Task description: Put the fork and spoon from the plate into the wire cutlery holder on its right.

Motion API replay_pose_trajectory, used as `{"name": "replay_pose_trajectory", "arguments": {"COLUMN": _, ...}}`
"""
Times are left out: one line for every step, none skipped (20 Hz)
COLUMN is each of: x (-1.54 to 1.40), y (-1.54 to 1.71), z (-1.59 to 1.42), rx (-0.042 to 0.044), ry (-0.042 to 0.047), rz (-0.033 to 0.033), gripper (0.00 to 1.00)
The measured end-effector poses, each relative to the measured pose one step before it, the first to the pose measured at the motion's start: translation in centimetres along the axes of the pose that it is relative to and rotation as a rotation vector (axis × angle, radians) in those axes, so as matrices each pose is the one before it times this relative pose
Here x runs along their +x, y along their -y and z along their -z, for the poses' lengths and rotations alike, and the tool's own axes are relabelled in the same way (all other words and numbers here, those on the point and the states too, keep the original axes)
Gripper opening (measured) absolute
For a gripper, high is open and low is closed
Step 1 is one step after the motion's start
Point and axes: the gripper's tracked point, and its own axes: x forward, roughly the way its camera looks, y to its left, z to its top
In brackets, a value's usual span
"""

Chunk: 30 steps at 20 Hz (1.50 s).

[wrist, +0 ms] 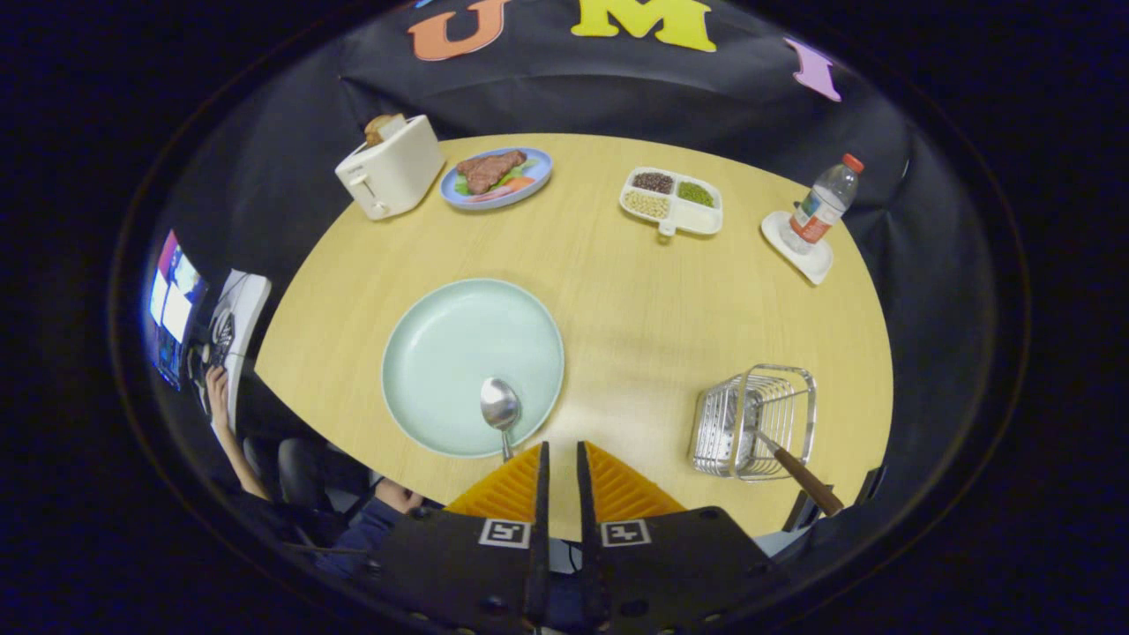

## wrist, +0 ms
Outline computer monitor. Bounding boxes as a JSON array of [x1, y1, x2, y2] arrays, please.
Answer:
[[146, 229, 210, 391]]

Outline white square coaster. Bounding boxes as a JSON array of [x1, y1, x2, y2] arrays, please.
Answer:
[[760, 210, 834, 286]]

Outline white toaster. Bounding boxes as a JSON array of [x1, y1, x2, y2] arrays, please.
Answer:
[[334, 115, 446, 221]]

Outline brown steak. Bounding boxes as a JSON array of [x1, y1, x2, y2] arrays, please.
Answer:
[[456, 150, 527, 195]]

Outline fork with wooden handle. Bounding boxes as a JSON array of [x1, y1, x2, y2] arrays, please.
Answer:
[[745, 415, 846, 518]]

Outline spoon with wooden handle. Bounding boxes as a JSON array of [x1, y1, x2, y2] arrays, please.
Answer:
[[479, 377, 523, 464]]

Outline clear water bottle red cap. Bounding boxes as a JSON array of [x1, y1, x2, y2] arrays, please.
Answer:
[[788, 153, 865, 256]]

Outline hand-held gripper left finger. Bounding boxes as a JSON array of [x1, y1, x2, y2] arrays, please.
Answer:
[[353, 439, 553, 635]]

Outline toast slice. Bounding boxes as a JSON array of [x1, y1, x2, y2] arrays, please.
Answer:
[[364, 113, 408, 147]]

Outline black backdrop cloth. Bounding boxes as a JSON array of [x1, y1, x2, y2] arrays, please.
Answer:
[[146, 0, 1006, 565]]

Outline white divided dish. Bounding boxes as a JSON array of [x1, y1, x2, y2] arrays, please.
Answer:
[[618, 166, 724, 239]]

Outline black office chair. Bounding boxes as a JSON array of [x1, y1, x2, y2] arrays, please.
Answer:
[[243, 437, 373, 523]]

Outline white side desk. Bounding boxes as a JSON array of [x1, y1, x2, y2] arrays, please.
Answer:
[[207, 269, 273, 433]]

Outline metal wire basket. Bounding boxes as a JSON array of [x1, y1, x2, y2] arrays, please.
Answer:
[[688, 363, 819, 482]]

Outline green and orange vegetables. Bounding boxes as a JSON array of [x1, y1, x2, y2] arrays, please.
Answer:
[[454, 159, 541, 202]]

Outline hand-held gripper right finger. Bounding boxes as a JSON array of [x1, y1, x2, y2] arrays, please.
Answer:
[[576, 439, 790, 635]]

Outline light green plate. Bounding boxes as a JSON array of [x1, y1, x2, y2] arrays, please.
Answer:
[[381, 278, 566, 459]]

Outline blue plate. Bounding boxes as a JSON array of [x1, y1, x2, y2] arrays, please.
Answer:
[[439, 146, 555, 211]]

